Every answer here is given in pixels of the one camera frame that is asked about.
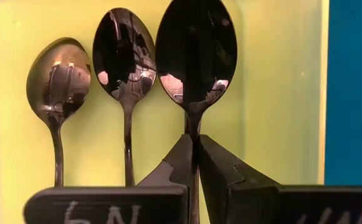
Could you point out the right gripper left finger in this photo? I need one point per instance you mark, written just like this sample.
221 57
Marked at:
177 171

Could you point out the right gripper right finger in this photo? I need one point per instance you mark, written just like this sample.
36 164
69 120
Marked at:
224 186

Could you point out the black metal spoon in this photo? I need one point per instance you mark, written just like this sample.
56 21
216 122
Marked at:
196 56
124 56
59 77

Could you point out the yellow-green plastic bin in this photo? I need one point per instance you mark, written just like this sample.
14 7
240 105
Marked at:
277 93

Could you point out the blue plastic bin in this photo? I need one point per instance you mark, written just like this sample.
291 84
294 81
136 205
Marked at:
355 93

